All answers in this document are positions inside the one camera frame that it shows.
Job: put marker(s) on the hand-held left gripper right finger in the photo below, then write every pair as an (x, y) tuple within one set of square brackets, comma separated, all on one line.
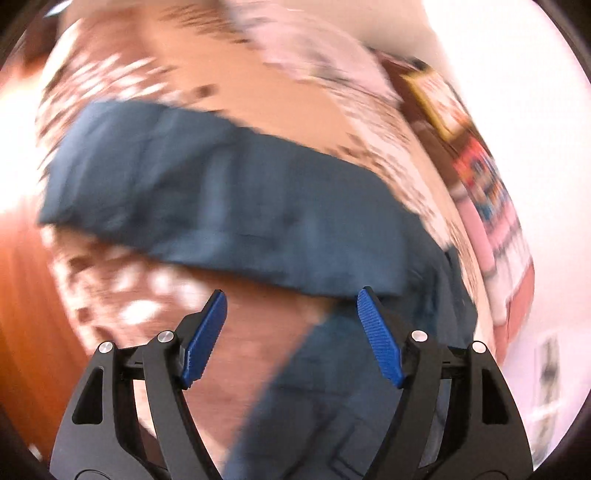
[(378, 337)]

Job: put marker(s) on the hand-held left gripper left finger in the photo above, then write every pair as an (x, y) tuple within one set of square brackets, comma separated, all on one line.
[(205, 337)]

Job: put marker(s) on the blue denim pants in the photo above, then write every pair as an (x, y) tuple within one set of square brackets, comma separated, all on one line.
[(231, 198)]

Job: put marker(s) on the pink striped pillow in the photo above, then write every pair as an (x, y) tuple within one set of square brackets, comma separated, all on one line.
[(498, 258)]

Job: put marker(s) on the reddish-brown pillow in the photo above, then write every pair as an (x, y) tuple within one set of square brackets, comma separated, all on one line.
[(521, 314)]

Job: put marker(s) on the colourful patterned cushion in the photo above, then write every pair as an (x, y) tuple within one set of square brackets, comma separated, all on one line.
[(485, 180)]

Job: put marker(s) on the yellow framed picture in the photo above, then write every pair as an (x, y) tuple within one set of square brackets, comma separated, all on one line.
[(438, 101)]

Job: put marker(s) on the beige brown leaf-patterned blanket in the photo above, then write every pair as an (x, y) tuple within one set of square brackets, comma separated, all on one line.
[(258, 87)]

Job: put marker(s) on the pink floral pillow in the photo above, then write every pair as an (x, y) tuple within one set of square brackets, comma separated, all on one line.
[(323, 60)]

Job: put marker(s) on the grey wall fixture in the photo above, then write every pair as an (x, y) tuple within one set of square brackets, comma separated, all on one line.
[(548, 369)]

